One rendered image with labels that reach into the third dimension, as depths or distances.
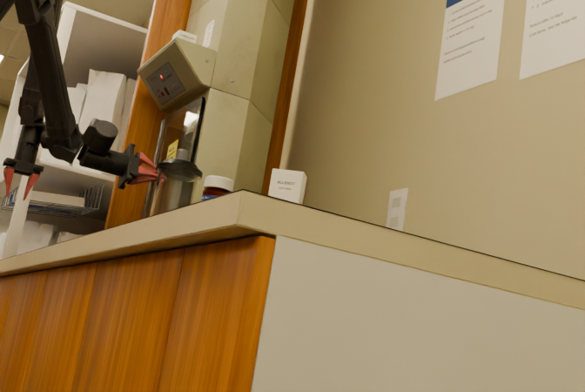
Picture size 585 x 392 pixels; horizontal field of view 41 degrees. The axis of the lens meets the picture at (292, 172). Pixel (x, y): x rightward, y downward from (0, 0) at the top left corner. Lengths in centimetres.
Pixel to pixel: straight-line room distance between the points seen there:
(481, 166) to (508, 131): 10
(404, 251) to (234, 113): 114
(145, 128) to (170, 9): 38
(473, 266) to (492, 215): 64
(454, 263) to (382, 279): 11
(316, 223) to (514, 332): 31
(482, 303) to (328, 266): 22
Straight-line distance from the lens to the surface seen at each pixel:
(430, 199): 180
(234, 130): 201
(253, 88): 207
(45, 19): 180
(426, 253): 95
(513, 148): 164
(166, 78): 214
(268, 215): 85
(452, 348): 98
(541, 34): 169
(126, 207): 227
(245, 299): 84
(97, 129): 191
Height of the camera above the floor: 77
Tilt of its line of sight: 14 degrees up
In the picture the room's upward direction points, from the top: 9 degrees clockwise
